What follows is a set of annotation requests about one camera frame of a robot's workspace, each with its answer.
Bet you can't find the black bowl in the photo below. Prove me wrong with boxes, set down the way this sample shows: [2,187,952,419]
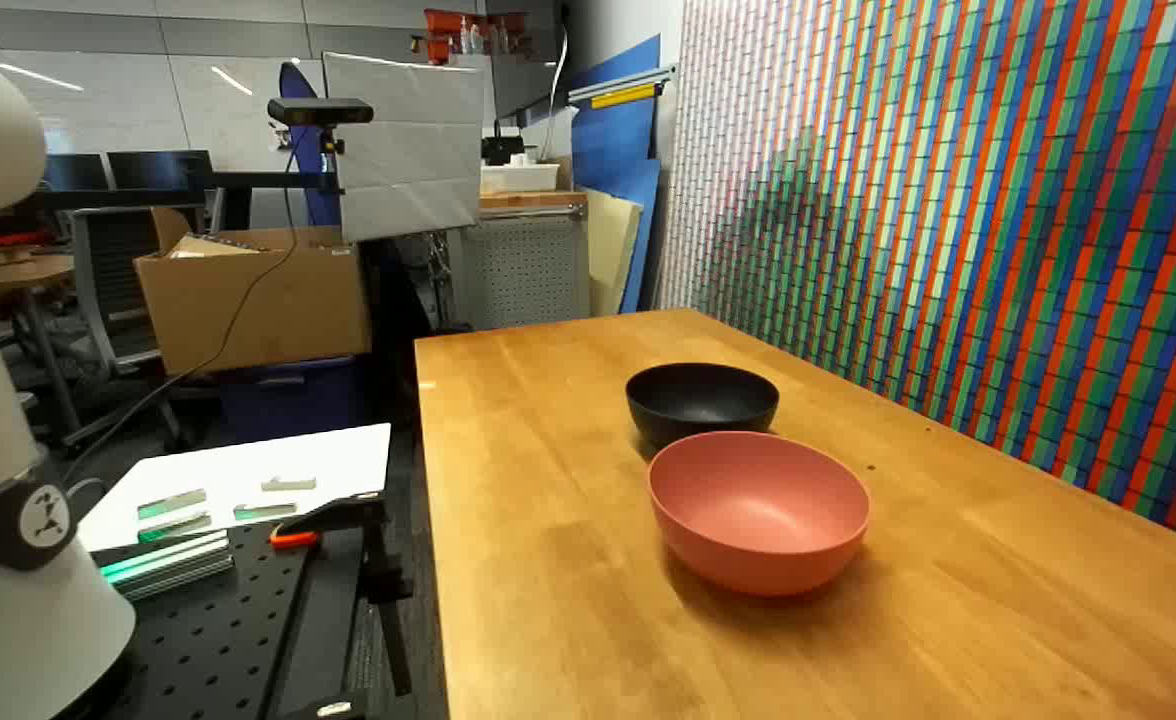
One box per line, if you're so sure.
[623,364,780,452]

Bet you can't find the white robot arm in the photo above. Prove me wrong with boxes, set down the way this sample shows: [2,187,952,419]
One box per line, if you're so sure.
[0,78,135,720]

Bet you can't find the peach bowl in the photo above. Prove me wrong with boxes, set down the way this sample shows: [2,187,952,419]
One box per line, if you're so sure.
[647,434,871,596]

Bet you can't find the grey cabinet with wooden top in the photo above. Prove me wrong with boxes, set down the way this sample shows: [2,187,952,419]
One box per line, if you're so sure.
[456,193,588,327]

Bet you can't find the beige leaning board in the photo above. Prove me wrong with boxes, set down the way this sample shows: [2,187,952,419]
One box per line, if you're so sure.
[588,193,642,316]

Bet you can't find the white foam board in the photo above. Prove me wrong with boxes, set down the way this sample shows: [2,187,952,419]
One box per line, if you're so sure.
[324,52,483,241]

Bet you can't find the cardboard box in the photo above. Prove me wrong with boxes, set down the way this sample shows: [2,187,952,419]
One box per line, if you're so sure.
[135,230,370,377]

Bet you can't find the blue storage bin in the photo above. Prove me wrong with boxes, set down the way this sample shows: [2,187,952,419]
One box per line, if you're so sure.
[221,360,358,439]

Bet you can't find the white paper sheet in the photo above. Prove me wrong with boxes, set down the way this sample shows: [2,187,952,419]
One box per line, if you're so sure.
[81,426,391,553]

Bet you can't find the black perforated breadboard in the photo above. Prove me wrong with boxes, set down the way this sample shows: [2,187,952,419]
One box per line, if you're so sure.
[88,527,358,720]

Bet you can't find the green silver bar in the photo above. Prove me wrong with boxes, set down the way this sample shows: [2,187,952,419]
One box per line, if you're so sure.
[100,535,232,600]

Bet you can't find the black monitor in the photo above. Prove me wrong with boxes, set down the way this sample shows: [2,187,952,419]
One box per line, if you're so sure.
[106,154,212,193]

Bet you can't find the round wooden side table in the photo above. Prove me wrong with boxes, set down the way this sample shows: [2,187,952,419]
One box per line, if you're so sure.
[0,247,81,443]

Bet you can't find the orange handled tool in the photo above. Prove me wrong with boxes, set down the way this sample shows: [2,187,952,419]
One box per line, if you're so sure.
[269,527,320,553]

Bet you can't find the black camera cable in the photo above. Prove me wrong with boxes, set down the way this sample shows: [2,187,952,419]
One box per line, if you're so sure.
[59,125,306,474]

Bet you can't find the black camera on stand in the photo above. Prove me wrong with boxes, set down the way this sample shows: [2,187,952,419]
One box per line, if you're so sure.
[269,95,370,158]

